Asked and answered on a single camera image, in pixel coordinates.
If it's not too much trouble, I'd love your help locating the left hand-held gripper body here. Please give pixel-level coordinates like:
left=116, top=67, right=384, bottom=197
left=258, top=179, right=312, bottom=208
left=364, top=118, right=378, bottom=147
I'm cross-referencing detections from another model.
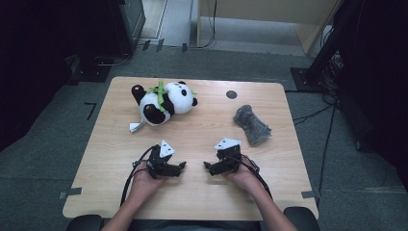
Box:
left=146, top=140, right=176, bottom=179

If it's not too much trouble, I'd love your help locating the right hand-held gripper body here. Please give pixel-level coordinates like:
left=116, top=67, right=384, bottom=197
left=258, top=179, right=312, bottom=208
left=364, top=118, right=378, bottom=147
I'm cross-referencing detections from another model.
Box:
left=214, top=138, right=242, bottom=172

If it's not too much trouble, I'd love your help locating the grey fluffy cloth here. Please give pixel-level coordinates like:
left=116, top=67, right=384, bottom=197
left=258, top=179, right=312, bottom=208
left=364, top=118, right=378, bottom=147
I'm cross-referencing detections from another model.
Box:
left=233, top=104, right=272, bottom=146

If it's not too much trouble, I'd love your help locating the panda plush toy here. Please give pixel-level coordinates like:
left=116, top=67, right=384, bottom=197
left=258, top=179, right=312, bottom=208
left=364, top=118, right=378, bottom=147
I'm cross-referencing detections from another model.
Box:
left=129, top=80, right=199, bottom=134

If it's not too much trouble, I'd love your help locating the person's right hand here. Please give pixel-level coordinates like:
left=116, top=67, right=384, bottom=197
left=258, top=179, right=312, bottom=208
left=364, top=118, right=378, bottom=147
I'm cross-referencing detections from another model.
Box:
left=224, top=160, right=263, bottom=195

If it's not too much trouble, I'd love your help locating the person's left hand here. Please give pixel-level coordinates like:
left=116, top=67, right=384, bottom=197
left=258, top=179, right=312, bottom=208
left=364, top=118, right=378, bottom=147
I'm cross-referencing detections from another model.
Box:
left=132, top=162, right=166, bottom=193

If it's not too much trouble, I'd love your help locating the person's dark clothing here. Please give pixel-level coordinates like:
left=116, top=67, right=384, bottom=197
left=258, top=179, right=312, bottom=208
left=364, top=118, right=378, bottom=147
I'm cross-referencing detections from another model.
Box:
left=128, top=219, right=262, bottom=231

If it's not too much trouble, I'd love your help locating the black angled tape mark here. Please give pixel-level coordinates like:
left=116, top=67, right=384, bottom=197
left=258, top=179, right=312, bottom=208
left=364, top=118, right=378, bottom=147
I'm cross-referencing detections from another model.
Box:
left=84, top=101, right=98, bottom=121

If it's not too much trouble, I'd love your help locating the black metal stand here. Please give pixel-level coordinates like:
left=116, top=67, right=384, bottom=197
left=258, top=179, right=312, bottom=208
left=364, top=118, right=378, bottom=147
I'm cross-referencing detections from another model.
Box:
left=290, top=0, right=355, bottom=93

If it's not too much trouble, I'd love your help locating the black cabinet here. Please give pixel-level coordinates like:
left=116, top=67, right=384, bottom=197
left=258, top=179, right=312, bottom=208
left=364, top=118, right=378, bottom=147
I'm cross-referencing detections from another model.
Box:
left=107, top=0, right=147, bottom=58

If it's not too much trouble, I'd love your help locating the light wooden desk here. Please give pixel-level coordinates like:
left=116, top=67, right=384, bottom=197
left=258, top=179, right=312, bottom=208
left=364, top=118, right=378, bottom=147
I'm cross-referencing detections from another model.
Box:
left=195, top=0, right=342, bottom=56

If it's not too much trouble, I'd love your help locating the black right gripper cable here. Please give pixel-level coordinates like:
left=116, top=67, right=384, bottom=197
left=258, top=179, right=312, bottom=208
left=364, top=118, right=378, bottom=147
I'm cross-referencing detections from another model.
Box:
left=224, top=154, right=273, bottom=200

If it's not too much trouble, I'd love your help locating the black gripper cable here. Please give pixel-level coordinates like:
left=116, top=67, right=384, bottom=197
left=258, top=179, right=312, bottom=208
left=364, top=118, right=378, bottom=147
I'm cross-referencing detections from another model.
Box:
left=224, top=154, right=273, bottom=200
left=119, top=144, right=159, bottom=207

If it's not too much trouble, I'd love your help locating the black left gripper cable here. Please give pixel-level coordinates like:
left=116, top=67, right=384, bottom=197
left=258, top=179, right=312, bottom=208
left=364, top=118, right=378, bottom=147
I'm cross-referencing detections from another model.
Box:
left=119, top=144, right=159, bottom=207

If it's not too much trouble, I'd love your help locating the short black floor cable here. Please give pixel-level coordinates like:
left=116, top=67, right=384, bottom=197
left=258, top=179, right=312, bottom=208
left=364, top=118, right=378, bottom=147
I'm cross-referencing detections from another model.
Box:
left=293, top=103, right=335, bottom=127

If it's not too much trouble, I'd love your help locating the long black floor cable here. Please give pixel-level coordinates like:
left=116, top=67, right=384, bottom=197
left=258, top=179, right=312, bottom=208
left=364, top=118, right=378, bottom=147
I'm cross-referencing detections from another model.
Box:
left=317, top=104, right=339, bottom=197

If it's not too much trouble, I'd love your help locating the black looped floor cable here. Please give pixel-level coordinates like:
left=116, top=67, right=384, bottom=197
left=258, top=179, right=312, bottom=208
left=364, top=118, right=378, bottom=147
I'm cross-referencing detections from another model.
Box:
left=93, top=52, right=133, bottom=67

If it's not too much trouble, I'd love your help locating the black floor base plate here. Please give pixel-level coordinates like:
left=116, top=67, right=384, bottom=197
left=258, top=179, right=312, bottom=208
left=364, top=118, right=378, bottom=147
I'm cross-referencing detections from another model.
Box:
left=65, top=54, right=113, bottom=87

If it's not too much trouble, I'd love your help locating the black hanging cable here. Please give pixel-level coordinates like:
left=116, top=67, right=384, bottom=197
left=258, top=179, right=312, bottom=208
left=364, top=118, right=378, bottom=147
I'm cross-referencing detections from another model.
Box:
left=197, top=0, right=217, bottom=50

